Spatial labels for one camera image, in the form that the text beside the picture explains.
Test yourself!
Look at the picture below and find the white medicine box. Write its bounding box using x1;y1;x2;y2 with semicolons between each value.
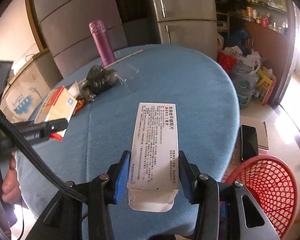
127;102;179;212

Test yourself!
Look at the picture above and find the orange red medicine box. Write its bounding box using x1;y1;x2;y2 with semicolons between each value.
33;86;79;142

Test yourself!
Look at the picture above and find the orange snack wrapper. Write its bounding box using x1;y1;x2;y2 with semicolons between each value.
72;96;85;116

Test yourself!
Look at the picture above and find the black plastic bag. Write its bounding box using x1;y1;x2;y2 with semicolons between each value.
80;65;118;102

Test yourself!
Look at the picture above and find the person's left hand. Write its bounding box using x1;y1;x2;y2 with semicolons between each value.
1;156;21;205

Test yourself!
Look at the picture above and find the white chest freezer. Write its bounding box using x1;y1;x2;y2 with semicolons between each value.
0;49;63;123

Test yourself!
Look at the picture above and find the black smartphone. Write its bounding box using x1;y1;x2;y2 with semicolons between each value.
240;125;258;161

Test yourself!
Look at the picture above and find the red mesh waste basket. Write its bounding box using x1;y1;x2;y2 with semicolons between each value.
222;154;298;239

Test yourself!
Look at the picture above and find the blue tablecloth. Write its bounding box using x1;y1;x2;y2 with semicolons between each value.
16;45;240;239

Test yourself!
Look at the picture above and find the cardboard box on floor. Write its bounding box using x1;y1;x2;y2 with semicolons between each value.
230;115;269;167

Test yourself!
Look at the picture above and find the clear plastic wrapper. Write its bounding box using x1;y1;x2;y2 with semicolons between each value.
115;63;140;93

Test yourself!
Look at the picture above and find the large clear water jug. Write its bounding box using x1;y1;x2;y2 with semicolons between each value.
230;62;258;108

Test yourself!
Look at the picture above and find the red bag on floor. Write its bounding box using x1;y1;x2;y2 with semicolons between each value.
217;51;237;75

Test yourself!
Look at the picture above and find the yellow red paper bag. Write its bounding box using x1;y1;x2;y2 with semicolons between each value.
255;66;276;106

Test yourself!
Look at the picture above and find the long white stick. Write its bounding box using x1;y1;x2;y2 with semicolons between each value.
78;49;143;85

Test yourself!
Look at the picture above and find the grey multi-door refrigerator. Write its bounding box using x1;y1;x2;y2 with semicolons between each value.
33;0;128;77

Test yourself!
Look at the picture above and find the purple thermos bottle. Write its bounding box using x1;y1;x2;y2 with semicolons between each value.
89;20;115;66

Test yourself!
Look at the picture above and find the silver two-door refrigerator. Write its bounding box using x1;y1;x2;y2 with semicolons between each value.
152;0;217;60

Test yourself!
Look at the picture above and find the wooden shelf cabinet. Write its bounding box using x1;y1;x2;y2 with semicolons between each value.
215;0;296;105

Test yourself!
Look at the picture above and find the black cable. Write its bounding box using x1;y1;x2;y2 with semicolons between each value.
0;104;88;204

